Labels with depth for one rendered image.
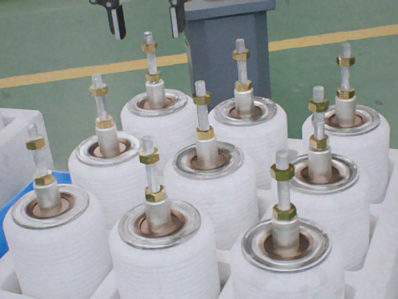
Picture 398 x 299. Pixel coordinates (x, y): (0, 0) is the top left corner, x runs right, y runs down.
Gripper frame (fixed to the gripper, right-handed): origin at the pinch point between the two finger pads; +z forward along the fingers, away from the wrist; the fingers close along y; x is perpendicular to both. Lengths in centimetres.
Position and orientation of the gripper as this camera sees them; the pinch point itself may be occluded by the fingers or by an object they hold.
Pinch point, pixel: (147, 26)
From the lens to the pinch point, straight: 81.7
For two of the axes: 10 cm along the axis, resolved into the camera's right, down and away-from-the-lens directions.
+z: 0.9, 8.7, 4.9
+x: 1.8, -5.0, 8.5
